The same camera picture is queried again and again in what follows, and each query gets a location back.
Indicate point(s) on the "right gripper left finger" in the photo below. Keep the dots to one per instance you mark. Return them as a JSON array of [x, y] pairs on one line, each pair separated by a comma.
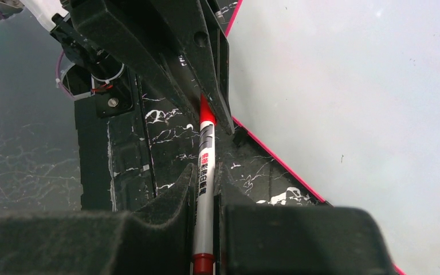
[[153, 240]]

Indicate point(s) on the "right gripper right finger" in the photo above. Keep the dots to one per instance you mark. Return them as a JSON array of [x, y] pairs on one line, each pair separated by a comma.
[[262, 239]]

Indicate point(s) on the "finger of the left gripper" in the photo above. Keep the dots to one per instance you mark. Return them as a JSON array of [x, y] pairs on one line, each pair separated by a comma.
[[200, 40], [131, 32]]

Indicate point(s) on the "red whiteboard marker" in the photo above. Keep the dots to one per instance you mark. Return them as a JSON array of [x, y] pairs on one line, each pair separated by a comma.
[[203, 258]]

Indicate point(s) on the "pink framed whiteboard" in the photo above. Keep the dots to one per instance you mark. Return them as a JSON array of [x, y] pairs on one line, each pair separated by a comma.
[[347, 94]]

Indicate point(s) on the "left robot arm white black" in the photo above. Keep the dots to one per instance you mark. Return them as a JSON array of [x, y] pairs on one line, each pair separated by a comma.
[[115, 95]]

